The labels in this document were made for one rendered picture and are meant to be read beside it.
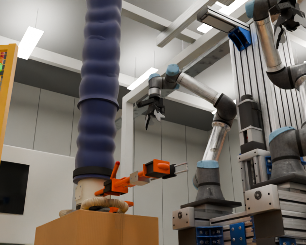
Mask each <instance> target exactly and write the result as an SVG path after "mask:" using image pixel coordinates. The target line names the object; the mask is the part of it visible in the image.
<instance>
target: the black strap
mask: <svg viewBox="0 0 306 245"><path fill-rule="evenodd" d="M112 171H113V170H112V169H110V168H106V167H99V166H85V167H80V168H77V169H75V170H74V171H73V179H74V177H76V176H78V175H86V174H98V175H106V176H110V177H111V174H112Z"/></svg>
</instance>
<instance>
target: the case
mask: <svg viewBox="0 0 306 245"><path fill-rule="evenodd" d="M34 245H159V226H158V217H150V216H141V215H131V214H122V213H112V212H102V211H92V210H76V211H74V212H72V213H69V214H67V215H64V216H62V217H60V218H57V219H55V220H53V221H50V222H48V223H45V224H43V225H41V226H38V227H36V230H35V239H34Z"/></svg>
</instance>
